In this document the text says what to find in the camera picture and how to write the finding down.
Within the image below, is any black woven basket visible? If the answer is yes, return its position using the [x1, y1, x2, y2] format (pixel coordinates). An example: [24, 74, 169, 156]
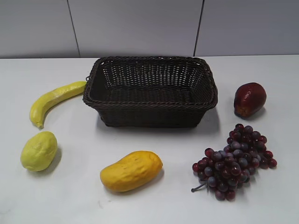
[83, 56, 218, 128]

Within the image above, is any dark red grape bunch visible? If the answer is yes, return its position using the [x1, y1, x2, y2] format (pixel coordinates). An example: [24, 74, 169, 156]
[191, 124, 278, 201]

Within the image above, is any yellow-green lemon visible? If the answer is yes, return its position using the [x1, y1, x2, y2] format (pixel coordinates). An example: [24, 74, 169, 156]
[20, 131, 58, 172]

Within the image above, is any orange-yellow mango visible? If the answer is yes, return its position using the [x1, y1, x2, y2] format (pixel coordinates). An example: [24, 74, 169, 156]
[100, 151, 163, 192]

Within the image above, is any yellow banana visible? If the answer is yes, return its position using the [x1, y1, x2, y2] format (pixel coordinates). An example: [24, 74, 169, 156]
[29, 81, 87, 129]

